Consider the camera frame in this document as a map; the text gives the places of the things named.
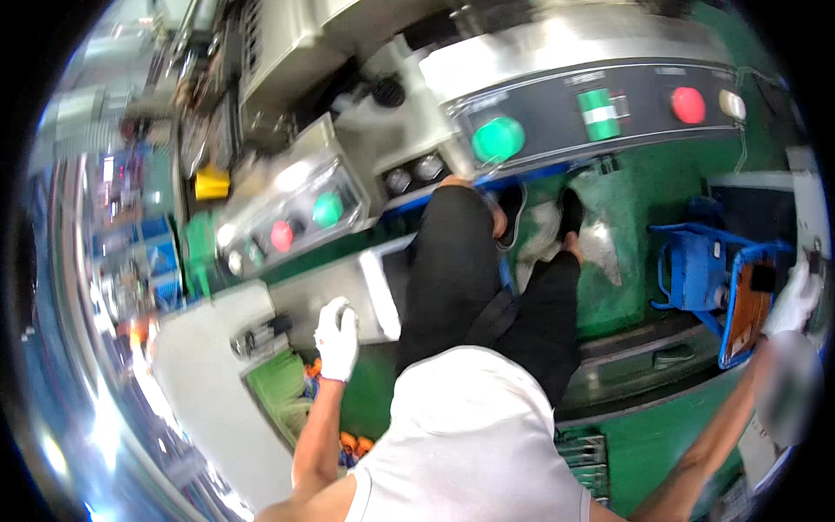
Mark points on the person's left hand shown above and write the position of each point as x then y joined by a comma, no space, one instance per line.
337,346

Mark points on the person's right hand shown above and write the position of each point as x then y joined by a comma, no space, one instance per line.
792,303

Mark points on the person's right fingers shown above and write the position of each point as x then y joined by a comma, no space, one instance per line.
807,287

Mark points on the person's left fingers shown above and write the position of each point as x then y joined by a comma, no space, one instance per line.
342,314

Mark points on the green bin with orange parts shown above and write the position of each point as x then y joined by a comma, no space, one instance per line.
284,391

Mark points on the small red round push button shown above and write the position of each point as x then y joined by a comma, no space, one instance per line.
282,236

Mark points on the small green round push button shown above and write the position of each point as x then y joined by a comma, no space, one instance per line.
327,209

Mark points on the small white round button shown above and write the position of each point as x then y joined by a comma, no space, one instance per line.
235,263

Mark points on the person's legs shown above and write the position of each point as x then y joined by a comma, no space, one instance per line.
456,274

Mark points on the grey control box clear cover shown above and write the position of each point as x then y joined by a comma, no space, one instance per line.
293,196

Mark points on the round pressure gauge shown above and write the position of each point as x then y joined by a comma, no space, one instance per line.
428,168
398,182

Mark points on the white machine cover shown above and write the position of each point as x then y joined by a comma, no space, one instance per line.
209,391

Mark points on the green plastic stool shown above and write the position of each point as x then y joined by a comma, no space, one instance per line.
199,251

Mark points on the person's body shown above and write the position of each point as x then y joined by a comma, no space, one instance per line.
469,444

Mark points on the yellow plastic container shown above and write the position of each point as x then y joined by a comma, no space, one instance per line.
212,183

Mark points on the blue storage crate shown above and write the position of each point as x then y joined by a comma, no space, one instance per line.
162,261

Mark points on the white round push button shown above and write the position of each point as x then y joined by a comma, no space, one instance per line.
732,104

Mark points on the white cloth on floor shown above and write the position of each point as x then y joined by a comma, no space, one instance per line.
597,245

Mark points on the large red round push button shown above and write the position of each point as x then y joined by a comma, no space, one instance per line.
688,105

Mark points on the black ribbed round knob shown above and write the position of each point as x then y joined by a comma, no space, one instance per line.
389,92

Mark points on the black machine control panel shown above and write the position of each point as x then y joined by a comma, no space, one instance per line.
639,134

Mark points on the large green round push button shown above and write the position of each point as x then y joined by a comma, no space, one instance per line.
498,139

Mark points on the stainless steel machine housing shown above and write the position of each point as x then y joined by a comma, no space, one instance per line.
365,39

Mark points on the metal parts rack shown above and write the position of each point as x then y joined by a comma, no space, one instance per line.
584,457

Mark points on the orange board in blue frame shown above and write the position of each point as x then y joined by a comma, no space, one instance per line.
747,316

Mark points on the blue metal foot pedal frame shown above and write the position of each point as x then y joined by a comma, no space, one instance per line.
695,267

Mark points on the green and white square switch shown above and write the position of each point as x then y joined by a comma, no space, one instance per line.
598,115

